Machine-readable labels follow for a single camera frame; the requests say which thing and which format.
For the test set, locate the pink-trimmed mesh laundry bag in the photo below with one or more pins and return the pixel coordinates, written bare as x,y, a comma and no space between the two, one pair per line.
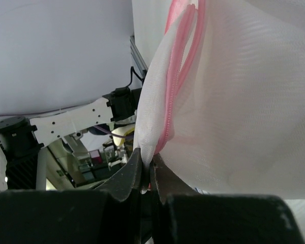
223,101

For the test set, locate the aluminium frame rail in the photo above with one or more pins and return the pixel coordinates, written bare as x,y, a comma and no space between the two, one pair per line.
138,59

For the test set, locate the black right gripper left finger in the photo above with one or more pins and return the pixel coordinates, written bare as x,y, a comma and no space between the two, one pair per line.
109,213

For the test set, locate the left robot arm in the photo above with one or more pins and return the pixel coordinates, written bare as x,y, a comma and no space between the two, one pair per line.
20,136

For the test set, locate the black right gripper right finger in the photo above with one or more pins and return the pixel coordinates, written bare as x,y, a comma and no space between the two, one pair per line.
182,215

